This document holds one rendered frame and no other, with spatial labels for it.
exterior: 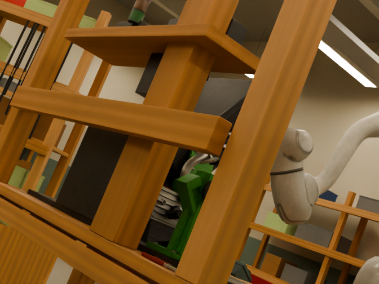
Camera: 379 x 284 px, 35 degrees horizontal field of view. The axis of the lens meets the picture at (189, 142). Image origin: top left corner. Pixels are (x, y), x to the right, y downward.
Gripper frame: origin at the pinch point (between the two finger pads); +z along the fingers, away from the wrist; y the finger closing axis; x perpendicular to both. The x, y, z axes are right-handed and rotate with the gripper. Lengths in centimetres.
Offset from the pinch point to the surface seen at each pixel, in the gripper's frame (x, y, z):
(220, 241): 49, -6, -46
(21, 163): -362, -78, 836
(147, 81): 6.7, 30.3, 8.1
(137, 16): -9, 52, 19
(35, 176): -75, -21, 261
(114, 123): 30.6, 23.2, 1.3
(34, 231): 49, -3, 40
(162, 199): 15.4, -8.8, 12.0
